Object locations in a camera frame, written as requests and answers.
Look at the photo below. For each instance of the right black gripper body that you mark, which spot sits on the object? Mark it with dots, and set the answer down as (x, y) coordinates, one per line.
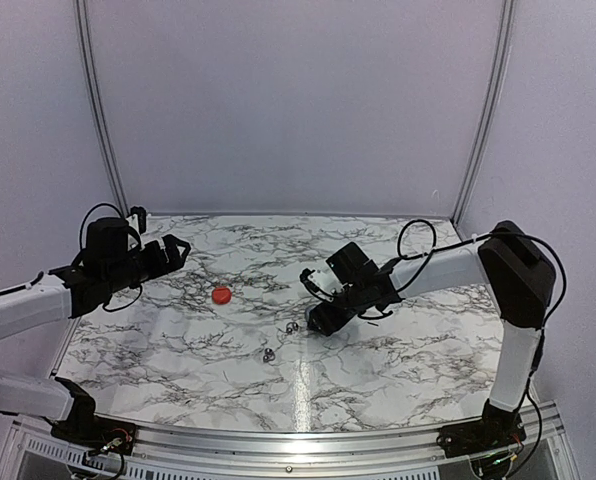
(355, 303)

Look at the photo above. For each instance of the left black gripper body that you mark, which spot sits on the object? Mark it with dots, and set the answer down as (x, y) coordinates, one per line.
(154, 267)

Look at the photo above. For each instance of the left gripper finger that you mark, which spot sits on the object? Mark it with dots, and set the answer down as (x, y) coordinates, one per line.
(175, 246)
(176, 256)

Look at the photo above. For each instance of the red earbud charging case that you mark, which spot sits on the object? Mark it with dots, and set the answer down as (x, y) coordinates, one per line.
(221, 295)

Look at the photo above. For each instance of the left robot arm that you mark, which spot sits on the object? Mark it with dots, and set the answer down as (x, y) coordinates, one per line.
(112, 257)

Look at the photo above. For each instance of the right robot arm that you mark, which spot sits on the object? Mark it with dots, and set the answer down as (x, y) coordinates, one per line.
(520, 271)

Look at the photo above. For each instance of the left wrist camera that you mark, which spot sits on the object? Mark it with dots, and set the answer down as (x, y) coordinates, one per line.
(137, 219)

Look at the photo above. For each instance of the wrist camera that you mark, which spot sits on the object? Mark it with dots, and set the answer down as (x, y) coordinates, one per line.
(137, 219)
(321, 283)

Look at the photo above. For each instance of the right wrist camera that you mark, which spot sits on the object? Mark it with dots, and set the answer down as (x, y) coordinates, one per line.
(321, 283)

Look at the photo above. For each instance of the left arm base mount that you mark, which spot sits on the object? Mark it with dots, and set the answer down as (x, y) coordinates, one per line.
(84, 427)

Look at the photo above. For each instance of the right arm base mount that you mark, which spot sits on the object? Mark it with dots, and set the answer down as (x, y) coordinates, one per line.
(494, 429)

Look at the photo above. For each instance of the left aluminium frame post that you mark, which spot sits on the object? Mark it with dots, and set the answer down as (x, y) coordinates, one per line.
(85, 40)

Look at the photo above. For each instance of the aluminium frame post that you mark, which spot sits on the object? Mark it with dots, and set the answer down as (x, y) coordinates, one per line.
(85, 40)
(491, 100)

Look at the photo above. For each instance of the front aluminium rail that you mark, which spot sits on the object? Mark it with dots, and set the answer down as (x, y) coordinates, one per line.
(540, 451)

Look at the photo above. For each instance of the right aluminium frame post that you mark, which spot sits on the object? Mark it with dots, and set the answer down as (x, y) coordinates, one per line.
(491, 100)

